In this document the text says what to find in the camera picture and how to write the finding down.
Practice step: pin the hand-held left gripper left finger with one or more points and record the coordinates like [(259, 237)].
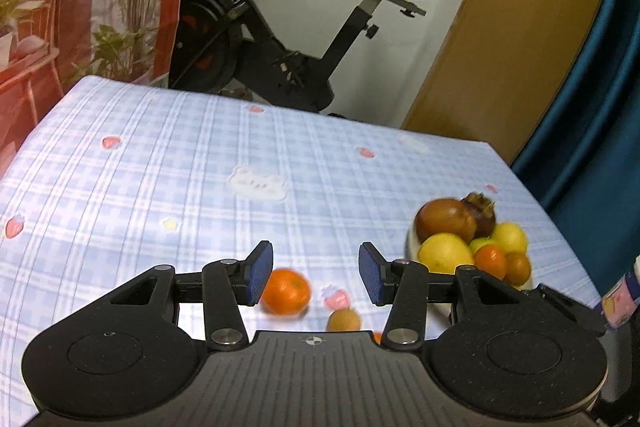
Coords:
[(260, 272)]

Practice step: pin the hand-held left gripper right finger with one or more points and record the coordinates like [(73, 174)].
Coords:
[(372, 274)]

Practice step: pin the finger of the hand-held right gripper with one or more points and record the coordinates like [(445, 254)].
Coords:
[(570, 309)]

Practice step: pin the beige plate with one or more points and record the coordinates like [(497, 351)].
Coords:
[(411, 252)]

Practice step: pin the brown passion fruit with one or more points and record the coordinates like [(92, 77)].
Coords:
[(518, 267)]

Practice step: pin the round yellow lemon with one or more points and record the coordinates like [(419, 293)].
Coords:
[(444, 254)]

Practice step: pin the green apple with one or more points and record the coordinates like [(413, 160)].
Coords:
[(482, 244)]

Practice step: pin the dark purple mangosteen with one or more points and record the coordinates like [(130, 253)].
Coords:
[(481, 209)]

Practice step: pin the colourful printed object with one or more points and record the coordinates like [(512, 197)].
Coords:
[(620, 302)]

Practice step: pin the small tan longan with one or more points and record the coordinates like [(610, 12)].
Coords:
[(343, 320)]

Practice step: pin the reddish brown apple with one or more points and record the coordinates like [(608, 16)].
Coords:
[(445, 219)]

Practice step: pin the dark blue curtain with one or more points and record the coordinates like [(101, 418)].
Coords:
[(600, 132)]

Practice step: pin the black exercise bike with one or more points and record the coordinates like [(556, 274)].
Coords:
[(260, 32)]

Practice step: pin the wooden door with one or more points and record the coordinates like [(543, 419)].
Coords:
[(500, 32)]

